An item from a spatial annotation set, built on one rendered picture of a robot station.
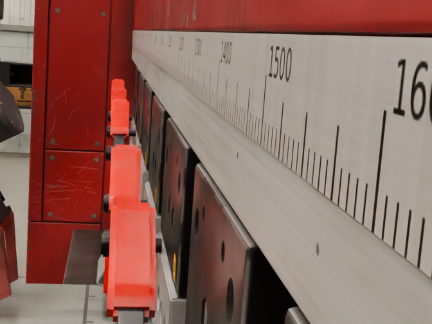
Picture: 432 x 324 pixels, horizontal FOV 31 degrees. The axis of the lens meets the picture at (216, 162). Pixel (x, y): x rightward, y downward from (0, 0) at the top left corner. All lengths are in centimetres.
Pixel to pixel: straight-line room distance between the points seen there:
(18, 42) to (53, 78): 634
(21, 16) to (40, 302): 718
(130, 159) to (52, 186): 119
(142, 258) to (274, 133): 17
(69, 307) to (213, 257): 64
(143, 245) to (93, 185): 138
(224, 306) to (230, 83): 8
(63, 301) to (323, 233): 80
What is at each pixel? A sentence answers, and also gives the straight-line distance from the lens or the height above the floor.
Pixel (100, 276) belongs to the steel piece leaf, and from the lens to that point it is 88.
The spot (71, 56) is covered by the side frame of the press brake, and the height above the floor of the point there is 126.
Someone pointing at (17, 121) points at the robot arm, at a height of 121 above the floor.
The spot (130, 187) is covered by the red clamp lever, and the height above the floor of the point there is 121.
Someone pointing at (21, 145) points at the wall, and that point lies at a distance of 815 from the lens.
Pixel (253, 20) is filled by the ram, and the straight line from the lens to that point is 26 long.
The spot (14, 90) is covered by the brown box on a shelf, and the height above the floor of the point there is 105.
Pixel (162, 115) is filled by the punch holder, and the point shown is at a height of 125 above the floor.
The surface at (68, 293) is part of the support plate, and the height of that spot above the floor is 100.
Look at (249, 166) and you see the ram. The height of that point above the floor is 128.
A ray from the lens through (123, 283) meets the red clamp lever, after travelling 36.
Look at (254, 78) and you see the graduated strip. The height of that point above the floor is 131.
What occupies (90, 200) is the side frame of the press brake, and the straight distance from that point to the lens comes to 176.
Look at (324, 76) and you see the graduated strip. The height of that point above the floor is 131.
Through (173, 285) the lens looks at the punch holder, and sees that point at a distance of 47.
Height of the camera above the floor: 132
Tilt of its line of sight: 9 degrees down
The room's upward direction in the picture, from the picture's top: 4 degrees clockwise
